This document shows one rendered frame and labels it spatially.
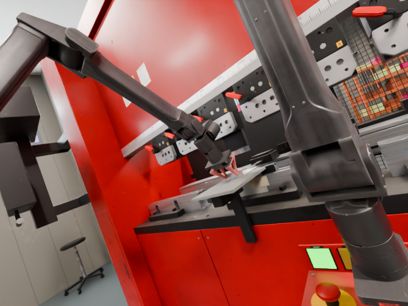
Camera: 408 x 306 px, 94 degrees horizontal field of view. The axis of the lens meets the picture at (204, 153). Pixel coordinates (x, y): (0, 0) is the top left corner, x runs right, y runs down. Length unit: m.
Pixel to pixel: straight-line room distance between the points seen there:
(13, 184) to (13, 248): 3.01
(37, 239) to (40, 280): 0.63
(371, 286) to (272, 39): 0.32
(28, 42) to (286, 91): 0.54
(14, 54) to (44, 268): 4.04
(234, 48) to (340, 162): 0.63
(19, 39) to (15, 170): 0.94
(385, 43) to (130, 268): 1.48
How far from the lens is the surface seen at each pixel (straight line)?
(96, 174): 1.36
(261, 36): 0.26
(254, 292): 0.94
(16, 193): 1.42
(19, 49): 0.59
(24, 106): 1.60
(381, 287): 0.36
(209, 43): 0.88
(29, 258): 4.40
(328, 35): 0.71
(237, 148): 0.83
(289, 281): 0.82
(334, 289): 0.48
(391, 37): 0.70
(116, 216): 1.36
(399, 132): 0.98
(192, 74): 0.91
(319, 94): 0.24
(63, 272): 4.47
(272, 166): 0.78
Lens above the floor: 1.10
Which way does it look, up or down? 3 degrees up
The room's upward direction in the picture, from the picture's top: 22 degrees counter-clockwise
